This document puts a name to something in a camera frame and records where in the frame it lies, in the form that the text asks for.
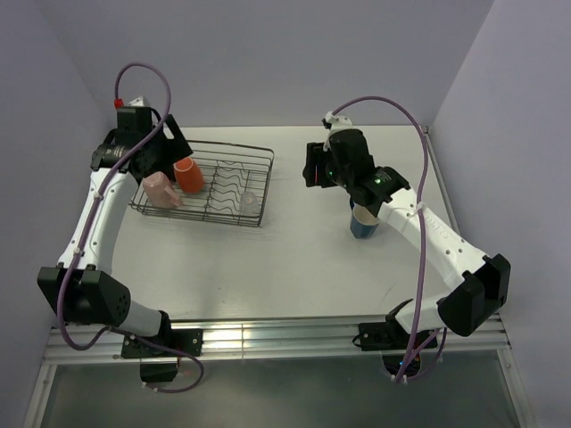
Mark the pink mug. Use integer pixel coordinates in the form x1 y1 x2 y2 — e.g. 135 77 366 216
142 171 183 209

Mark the orange mug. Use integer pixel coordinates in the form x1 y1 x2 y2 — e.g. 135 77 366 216
173 157 205 194

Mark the dark wire dish rack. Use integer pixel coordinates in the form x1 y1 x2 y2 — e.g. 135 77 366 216
129 140 275 227

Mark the blue mug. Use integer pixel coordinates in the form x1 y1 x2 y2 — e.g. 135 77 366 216
350 204 380 239

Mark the clear glass cup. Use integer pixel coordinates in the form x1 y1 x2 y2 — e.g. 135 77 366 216
239 191 260 217

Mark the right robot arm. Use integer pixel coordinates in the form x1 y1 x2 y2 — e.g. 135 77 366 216
302 128 511 348

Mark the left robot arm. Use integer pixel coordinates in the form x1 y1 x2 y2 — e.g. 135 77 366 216
37 97 192 356

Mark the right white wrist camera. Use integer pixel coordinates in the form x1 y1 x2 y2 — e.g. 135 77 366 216
322 111 353 135

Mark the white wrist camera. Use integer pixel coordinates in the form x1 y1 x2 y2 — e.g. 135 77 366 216
113 95 150 110
322 111 353 135

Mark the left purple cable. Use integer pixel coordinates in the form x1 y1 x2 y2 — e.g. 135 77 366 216
56 62 171 350

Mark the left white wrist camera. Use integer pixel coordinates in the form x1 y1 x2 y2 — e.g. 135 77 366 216
113 95 150 110

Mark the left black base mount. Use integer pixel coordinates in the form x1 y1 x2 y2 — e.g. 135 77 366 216
120 328 203 359

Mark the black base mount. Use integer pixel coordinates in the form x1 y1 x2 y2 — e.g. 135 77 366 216
120 328 203 359
352 321 410 351

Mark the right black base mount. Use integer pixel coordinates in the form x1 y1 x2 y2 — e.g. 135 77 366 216
352 321 410 351

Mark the aluminium rail frame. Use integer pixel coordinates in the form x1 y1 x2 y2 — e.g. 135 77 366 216
44 311 514 362

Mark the purple cable under table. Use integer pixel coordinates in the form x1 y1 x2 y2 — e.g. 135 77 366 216
141 342 204 395

